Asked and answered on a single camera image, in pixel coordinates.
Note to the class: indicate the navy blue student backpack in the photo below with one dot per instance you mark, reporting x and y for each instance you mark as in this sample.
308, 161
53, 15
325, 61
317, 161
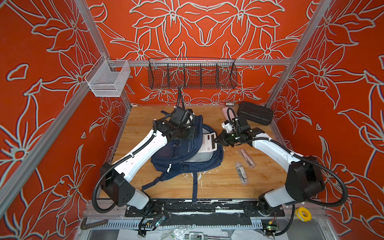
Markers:
183, 157

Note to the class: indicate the black hard case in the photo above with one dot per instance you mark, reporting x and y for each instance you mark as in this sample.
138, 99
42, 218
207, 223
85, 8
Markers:
256, 113

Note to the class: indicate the pink calculator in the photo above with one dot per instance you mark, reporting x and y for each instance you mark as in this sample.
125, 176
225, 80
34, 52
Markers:
208, 143

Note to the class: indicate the yellow tape roll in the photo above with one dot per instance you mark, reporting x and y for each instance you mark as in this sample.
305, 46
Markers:
303, 214

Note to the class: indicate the clear plastic pen box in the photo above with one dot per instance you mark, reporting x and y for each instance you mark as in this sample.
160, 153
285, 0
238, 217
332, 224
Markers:
241, 173

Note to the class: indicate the white wire mesh basket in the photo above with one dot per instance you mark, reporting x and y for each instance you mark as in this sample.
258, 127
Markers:
108, 78

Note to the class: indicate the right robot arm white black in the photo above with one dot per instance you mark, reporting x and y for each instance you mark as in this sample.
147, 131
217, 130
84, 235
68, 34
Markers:
304, 174

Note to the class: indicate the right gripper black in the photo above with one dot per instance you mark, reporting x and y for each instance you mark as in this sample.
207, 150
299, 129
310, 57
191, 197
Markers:
223, 139

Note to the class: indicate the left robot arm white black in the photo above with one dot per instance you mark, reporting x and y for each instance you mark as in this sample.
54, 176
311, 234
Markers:
115, 179

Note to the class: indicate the black wire wall basket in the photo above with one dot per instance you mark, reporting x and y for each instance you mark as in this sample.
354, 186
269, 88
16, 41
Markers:
192, 73

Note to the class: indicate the pink pencil case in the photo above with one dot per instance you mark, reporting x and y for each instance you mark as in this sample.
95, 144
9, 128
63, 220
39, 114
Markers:
225, 114

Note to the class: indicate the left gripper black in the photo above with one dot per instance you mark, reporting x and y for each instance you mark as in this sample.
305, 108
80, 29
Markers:
192, 132

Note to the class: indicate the dark metal hex key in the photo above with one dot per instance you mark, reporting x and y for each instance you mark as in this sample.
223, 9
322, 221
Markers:
85, 225

